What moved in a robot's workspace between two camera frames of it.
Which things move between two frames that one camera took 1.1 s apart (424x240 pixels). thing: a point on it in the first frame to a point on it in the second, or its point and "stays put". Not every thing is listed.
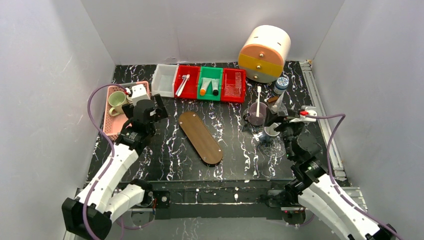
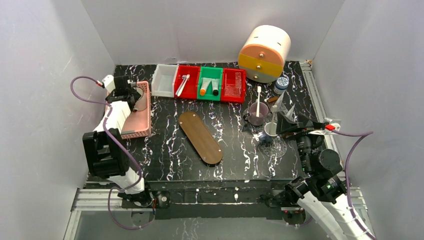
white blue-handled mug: [269, 131] stays put
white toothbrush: [259, 90] stays put
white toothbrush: [187, 78] stays put
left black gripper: [154, 110] to [125, 99]
